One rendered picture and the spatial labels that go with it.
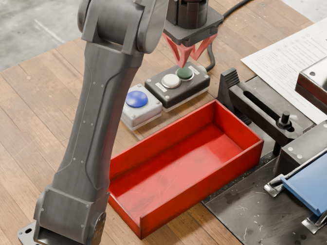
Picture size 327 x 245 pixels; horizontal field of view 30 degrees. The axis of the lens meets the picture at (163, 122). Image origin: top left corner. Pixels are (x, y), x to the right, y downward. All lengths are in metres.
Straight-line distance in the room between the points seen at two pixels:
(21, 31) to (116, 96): 2.03
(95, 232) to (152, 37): 0.26
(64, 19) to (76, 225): 2.06
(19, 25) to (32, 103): 1.67
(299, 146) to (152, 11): 0.37
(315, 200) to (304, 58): 0.43
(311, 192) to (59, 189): 0.36
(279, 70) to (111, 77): 0.54
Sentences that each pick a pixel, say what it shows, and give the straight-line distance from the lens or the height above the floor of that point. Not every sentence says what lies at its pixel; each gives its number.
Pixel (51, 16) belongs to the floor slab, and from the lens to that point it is 2.82.
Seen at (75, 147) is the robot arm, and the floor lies 1.11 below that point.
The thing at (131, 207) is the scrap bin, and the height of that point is 0.91.
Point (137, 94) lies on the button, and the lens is 1.08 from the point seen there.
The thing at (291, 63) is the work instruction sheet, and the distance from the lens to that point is 1.24.
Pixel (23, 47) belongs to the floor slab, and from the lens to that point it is 2.67.
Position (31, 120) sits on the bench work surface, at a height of 0.90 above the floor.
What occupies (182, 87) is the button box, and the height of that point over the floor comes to 0.93.
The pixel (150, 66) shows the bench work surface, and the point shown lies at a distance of 1.19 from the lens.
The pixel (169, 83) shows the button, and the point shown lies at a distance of 1.10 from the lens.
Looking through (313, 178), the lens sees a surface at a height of 0.99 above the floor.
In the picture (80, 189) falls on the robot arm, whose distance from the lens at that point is 0.78.
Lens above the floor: 1.70
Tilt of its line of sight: 47 degrees down
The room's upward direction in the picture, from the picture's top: 3 degrees clockwise
